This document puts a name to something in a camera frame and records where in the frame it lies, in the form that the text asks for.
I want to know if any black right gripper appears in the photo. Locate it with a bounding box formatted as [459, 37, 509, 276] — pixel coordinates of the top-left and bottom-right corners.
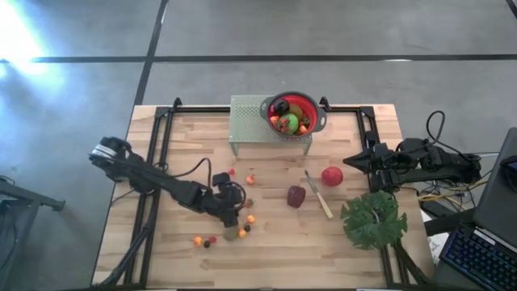
[343, 145, 407, 175]

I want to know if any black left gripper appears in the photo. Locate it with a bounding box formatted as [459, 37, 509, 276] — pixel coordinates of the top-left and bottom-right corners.
[201, 183, 246, 228]

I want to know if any red colander grey rim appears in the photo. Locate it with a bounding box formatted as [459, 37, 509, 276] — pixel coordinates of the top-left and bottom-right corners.
[258, 91, 327, 141]

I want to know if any green apple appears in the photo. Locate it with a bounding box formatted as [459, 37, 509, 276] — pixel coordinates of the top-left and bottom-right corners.
[282, 113, 301, 131]

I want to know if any green monstera leaf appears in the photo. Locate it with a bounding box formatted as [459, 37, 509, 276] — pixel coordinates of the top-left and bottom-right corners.
[340, 190, 409, 251]

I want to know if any dark red apple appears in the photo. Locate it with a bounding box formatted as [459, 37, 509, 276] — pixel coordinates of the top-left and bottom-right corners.
[286, 185, 307, 209]

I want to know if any green perforated metal shelf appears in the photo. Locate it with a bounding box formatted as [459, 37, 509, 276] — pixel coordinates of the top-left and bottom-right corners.
[228, 95, 314, 158]

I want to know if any white paper sheet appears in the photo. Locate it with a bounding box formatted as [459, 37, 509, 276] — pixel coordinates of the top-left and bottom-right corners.
[427, 232, 446, 264]

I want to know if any dark grey laptop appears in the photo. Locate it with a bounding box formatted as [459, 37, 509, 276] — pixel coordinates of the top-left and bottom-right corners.
[438, 127, 517, 291]

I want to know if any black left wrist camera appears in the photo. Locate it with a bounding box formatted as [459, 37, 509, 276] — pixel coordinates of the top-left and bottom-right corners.
[211, 171, 232, 189]

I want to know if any knife with cream handle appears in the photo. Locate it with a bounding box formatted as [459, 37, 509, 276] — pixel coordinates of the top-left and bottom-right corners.
[304, 169, 334, 220]

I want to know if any black left camera cable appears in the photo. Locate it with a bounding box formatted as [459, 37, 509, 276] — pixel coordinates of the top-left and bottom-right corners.
[159, 156, 214, 185]

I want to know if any yellow cable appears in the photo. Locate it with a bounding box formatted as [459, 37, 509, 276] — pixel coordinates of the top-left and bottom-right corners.
[417, 179, 485, 203]

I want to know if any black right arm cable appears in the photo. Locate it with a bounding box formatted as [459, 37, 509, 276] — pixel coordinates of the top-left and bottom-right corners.
[425, 110, 482, 161]

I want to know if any black aluminium table frame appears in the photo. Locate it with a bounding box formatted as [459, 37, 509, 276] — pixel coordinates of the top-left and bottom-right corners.
[91, 95, 429, 290]

